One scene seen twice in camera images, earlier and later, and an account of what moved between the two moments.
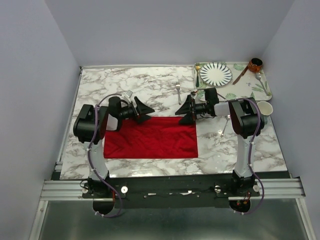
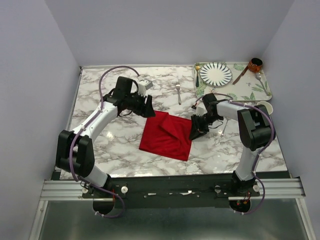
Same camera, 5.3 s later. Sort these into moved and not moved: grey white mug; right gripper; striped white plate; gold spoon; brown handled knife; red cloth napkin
Moved: red cloth napkin; right gripper
Not moved: grey white mug; gold spoon; brown handled knife; striped white plate
